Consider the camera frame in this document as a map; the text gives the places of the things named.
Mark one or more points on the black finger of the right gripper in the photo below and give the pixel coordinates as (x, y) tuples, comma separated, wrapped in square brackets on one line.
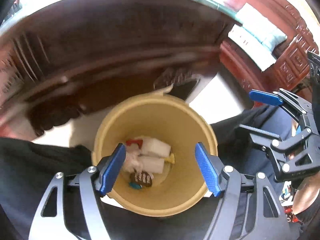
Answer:
[(258, 138)]

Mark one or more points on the white paper sheets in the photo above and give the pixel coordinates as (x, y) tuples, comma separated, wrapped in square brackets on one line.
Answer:
[(132, 162)]

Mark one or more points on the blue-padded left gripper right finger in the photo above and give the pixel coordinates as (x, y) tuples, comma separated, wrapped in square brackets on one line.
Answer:
[(248, 207)]

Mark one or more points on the yellow snack wrapper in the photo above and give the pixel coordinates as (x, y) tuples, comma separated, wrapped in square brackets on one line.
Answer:
[(170, 159)]

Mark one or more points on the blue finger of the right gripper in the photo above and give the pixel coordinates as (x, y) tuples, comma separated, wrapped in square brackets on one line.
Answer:
[(265, 97)]

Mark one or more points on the red wrapper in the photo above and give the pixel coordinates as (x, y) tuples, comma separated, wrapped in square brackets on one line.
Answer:
[(138, 142)]

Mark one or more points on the teal wrapper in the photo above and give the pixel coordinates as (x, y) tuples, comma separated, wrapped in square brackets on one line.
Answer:
[(135, 186)]

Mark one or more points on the tan plastic trash bin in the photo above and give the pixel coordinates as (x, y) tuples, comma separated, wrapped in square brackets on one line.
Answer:
[(160, 177)]

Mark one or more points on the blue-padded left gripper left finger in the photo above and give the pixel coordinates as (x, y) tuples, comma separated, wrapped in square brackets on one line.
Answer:
[(94, 182)]

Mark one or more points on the dark wooden coffee table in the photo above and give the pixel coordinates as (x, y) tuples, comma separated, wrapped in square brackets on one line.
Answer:
[(76, 57)]

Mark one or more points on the right rosewood sofa bench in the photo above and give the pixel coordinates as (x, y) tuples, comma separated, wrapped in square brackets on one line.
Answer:
[(269, 50)]

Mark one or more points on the brown snack packet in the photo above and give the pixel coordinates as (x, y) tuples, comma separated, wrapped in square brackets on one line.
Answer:
[(143, 178)]

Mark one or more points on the person's right hand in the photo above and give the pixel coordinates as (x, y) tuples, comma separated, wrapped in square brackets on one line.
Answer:
[(306, 194)]

